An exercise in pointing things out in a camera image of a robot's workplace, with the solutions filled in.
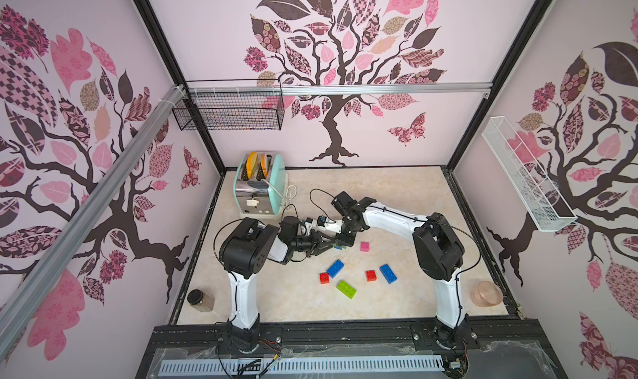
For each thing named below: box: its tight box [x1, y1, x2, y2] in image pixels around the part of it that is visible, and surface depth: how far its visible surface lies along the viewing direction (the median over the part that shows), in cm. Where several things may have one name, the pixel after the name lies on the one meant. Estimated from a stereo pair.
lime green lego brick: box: [336, 280, 358, 300], surface depth 85 cm
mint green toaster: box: [233, 151, 286, 220], surface depth 97 cm
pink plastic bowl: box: [472, 280, 504, 307], surface depth 79 cm
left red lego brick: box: [319, 272, 330, 285], surface depth 87 cm
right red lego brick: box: [365, 270, 378, 282], surface depth 87 cm
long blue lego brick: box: [326, 259, 345, 279], surface depth 89 cm
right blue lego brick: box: [378, 263, 398, 285], surface depth 87 cm
